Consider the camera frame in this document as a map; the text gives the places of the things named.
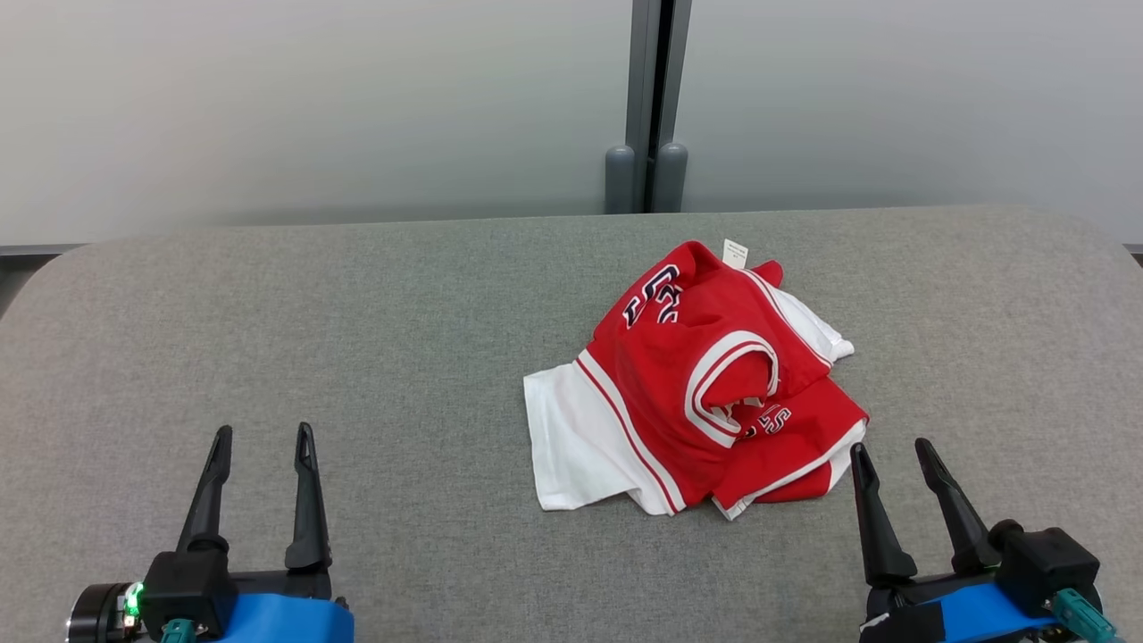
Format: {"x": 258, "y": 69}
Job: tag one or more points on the right gripper blue camera mount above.
{"x": 991, "y": 612}

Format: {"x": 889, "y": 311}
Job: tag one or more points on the grey cylindrical post bumper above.
{"x": 620, "y": 183}
{"x": 670, "y": 179}

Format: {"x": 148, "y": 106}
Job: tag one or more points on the gripper blue camera mount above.
{"x": 286, "y": 621}
{"x": 991, "y": 612}

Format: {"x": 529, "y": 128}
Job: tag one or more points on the dark grey window frame post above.
{"x": 638, "y": 71}

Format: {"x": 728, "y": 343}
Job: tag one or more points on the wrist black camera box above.
{"x": 187, "y": 589}
{"x": 1054, "y": 563}

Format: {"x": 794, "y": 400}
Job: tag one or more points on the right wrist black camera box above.
{"x": 1054, "y": 563}

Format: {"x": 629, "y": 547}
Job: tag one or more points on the red white printed jersey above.
{"x": 661, "y": 384}

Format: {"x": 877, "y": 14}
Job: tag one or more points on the red shorts white trim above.
{"x": 804, "y": 446}

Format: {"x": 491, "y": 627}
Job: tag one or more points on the left gripper blue camera mount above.
{"x": 286, "y": 621}

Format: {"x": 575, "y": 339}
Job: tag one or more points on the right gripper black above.
{"x": 902, "y": 597}

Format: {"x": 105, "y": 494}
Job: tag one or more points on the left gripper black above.
{"x": 103, "y": 616}

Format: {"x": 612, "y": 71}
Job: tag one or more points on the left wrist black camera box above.
{"x": 187, "y": 589}

